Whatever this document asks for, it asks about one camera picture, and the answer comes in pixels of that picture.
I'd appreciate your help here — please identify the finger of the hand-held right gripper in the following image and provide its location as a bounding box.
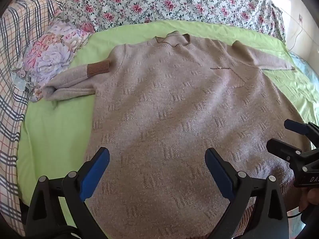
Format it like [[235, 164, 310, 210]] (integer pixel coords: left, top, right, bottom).
[[284, 119, 319, 143], [266, 138, 319, 168]]

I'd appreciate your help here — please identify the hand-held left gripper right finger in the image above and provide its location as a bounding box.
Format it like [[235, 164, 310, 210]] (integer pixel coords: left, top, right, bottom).
[[205, 147, 289, 239]]

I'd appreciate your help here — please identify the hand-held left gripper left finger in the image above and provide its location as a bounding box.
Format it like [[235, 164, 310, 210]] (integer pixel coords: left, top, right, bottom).
[[25, 147, 110, 239]]

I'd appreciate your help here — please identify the beige knitted sweater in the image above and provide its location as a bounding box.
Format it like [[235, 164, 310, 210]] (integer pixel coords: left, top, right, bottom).
[[42, 31, 312, 239]]

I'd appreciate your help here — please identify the person's right hand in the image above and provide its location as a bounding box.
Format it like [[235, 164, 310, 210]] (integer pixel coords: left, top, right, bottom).
[[298, 187, 319, 213]]

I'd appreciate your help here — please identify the light green bed sheet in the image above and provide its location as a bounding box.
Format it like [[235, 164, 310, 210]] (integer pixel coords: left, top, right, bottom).
[[16, 20, 319, 229]]

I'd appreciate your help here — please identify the light blue cloth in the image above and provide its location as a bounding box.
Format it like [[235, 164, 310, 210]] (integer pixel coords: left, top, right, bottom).
[[289, 51, 319, 85]]

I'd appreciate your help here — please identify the plaid blanket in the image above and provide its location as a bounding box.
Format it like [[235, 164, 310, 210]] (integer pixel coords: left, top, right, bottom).
[[0, 0, 69, 237]]

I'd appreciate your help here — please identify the large-flower print pillow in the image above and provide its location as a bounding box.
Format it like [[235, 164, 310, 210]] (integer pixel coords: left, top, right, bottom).
[[11, 20, 95, 102]]

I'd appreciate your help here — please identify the small-flower print quilt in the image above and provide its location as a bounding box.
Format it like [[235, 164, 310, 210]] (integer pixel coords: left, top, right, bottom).
[[58, 0, 286, 43]]

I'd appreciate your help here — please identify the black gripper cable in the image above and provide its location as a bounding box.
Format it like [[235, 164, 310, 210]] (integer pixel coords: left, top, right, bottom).
[[287, 210, 308, 218]]

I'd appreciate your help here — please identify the thin wall cable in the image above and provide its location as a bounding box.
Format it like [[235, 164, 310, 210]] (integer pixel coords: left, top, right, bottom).
[[279, 6, 306, 51]]

